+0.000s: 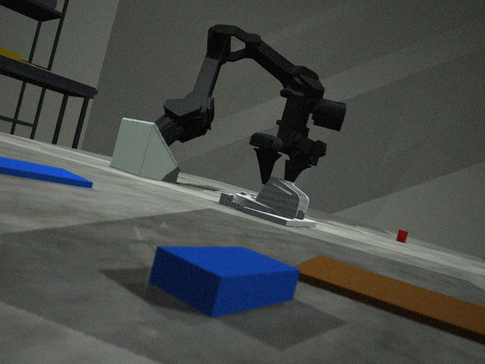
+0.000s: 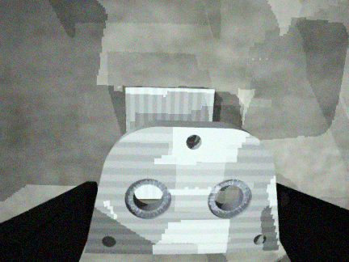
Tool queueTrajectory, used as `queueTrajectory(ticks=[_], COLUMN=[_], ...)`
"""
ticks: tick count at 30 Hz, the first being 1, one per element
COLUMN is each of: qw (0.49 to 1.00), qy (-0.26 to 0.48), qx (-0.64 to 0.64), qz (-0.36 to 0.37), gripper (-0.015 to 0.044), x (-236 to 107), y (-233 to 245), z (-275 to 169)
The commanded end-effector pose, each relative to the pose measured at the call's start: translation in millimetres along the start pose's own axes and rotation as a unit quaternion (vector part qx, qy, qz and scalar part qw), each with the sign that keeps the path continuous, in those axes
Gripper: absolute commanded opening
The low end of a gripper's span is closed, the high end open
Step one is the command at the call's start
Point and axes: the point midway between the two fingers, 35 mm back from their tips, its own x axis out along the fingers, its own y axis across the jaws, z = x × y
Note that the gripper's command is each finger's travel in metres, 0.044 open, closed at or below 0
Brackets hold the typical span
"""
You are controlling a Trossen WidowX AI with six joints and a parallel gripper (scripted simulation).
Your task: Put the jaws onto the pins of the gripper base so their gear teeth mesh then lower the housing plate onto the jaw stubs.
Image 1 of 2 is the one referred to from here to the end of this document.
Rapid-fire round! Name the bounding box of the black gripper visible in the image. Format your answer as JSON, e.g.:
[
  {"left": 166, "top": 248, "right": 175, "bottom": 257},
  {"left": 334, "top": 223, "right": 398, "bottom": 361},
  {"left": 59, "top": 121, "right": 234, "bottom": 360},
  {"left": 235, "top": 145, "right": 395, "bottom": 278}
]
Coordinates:
[{"left": 249, "top": 116, "right": 318, "bottom": 185}]

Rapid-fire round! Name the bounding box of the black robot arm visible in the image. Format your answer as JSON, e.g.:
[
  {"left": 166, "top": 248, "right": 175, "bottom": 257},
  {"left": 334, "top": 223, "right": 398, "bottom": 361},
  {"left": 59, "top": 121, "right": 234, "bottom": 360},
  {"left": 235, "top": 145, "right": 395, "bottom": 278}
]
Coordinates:
[{"left": 154, "top": 24, "right": 346, "bottom": 160}]

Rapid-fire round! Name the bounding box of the small red block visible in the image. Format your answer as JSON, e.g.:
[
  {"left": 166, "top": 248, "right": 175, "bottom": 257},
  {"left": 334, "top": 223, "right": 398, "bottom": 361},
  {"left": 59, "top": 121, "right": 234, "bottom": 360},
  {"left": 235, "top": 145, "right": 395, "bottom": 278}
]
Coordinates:
[{"left": 396, "top": 229, "right": 408, "bottom": 243}]

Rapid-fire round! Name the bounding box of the orange flat bar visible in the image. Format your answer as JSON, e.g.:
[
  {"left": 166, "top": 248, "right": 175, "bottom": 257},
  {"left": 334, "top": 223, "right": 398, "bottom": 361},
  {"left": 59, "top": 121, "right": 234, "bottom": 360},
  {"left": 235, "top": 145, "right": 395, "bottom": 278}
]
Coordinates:
[{"left": 296, "top": 256, "right": 485, "bottom": 344}]

